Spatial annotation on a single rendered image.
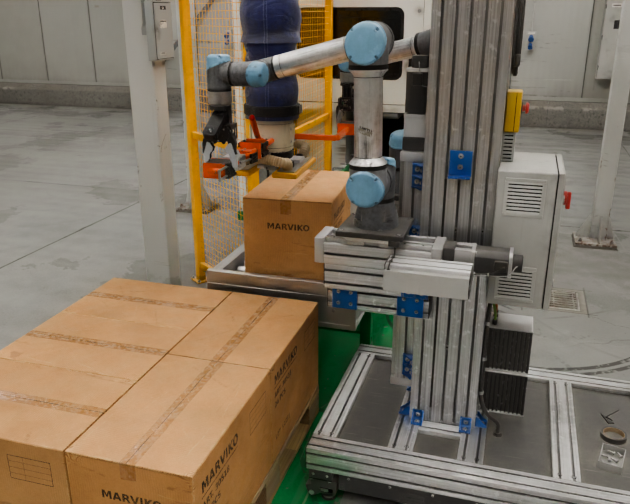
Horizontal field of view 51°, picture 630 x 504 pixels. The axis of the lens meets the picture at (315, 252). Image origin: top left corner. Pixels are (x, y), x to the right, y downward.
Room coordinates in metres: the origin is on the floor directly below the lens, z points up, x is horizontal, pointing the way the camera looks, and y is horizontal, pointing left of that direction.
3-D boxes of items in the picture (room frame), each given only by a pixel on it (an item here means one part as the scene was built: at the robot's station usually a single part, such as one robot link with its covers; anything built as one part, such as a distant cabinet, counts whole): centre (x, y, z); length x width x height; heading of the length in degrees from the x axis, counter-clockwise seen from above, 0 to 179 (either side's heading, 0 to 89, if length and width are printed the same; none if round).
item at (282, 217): (3.07, 0.06, 0.75); 0.60 x 0.40 x 0.40; 167
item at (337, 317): (2.73, 0.16, 0.48); 0.70 x 0.03 x 0.15; 73
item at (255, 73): (2.15, 0.20, 1.53); 0.11 x 0.11 x 0.08; 73
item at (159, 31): (3.71, 0.82, 1.62); 0.20 x 0.05 x 0.30; 163
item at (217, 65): (2.16, 0.30, 1.53); 0.09 x 0.08 x 0.11; 73
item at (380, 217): (2.14, -0.20, 1.09); 0.15 x 0.15 x 0.10
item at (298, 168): (2.71, 0.08, 1.12); 0.34 x 0.10 x 0.05; 167
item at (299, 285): (2.74, 0.15, 0.58); 0.70 x 0.03 x 0.06; 73
